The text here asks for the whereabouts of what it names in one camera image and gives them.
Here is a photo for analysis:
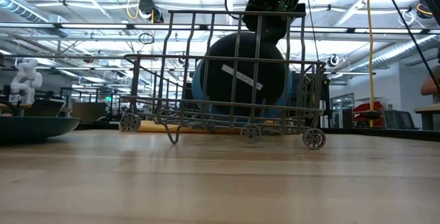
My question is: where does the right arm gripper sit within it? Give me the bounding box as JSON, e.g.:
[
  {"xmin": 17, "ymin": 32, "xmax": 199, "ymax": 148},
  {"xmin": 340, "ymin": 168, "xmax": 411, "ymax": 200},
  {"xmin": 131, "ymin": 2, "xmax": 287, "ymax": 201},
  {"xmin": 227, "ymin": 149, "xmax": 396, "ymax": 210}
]
[{"xmin": 243, "ymin": 0, "xmax": 307, "ymax": 45}]

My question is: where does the black plate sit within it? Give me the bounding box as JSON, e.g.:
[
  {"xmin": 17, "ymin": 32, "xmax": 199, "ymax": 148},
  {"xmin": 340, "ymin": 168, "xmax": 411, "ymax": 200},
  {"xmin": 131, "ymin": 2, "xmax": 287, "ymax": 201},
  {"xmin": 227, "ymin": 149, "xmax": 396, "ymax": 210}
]
[{"xmin": 199, "ymin": 31, "xmax": 288, "ymax": 115}]

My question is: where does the blue plate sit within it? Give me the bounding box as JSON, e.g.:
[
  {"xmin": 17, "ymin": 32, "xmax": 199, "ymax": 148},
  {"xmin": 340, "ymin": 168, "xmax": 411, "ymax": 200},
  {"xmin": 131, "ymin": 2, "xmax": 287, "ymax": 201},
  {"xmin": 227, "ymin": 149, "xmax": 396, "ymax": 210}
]
[{"xmin": 190, "ymin": 60, "xmax": 293, "ymax": 118}]

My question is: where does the dark green plate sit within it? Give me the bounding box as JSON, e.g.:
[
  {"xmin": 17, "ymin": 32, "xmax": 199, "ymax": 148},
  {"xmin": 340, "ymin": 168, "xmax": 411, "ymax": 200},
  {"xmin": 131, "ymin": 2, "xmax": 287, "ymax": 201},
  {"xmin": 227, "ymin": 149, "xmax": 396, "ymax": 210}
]
[{"xmin": 0, "ymin": 115, "xmax": 81, "ymax": 143}]

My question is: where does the red object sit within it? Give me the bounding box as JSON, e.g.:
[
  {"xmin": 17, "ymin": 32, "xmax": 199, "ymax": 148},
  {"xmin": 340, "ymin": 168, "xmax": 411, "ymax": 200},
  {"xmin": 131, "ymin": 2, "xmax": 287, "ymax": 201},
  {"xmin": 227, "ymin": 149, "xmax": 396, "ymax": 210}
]
[{"xmin": 352, "ymin": 100, "xmax": 384, "ymax": 128}]

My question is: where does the yellow towel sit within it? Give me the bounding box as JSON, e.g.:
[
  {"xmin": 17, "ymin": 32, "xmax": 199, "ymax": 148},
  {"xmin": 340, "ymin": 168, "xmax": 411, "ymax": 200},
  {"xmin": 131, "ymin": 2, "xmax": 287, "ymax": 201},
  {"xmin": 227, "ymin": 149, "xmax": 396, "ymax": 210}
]
[{"xmin": 118, "ymin": 120, "xmax": 276, "ymax": 135}]

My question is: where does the wooden desk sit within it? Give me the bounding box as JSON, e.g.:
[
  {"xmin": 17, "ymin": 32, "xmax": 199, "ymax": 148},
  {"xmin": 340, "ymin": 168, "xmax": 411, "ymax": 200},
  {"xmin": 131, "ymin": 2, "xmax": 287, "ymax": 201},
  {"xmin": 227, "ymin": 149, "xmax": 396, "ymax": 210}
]
[{"xmin": 414, "ymin": 103, "xmax": 440, "ymax": 131}]

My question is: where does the yellow strap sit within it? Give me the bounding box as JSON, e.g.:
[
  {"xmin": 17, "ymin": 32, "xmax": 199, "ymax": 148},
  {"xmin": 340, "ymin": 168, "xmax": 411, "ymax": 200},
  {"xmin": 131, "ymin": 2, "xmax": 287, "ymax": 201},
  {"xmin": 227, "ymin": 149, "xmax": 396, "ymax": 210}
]
[{"xmin": 365, "ymin": 0, "xmax": 375, "ymax": 128}]

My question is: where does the grey wire dish rack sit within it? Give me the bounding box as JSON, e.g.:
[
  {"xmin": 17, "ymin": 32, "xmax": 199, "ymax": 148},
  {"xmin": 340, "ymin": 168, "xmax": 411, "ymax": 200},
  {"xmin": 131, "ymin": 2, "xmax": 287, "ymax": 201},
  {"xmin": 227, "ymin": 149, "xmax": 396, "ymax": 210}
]
[{"xmin": 118, "ymin": 10, "xmax": 327, "ymax": 150}]

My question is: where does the silver ceiling duct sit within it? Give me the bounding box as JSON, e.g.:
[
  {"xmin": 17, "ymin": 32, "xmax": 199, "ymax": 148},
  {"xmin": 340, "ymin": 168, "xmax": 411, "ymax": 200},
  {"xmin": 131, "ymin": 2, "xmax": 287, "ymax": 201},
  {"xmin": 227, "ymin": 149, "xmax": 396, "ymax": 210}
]
[{"xmin": 350, "ymin": 34, "xmax": 440, "ymax": 74}]

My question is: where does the thin black strap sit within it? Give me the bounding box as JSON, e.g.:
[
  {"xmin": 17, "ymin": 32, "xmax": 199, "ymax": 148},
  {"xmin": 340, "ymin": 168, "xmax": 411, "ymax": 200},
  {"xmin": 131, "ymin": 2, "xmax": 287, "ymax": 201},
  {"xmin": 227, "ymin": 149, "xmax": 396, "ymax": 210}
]
[{"xmin": 379, "ymin": 0, "xmax": 440, "ymax": 93}]

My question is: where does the hanging black cable reel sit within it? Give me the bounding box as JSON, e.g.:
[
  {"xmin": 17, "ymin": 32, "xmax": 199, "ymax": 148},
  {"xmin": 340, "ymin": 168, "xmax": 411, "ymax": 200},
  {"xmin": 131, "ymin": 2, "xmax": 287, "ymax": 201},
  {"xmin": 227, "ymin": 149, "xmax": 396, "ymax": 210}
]
[
  {"xmin": 415, "ymin": 0, "xmax": 435, "ymax": 21},
  {"xmin": 138, "ymin": 0, "xmax": 165, "ymax": 24}
]

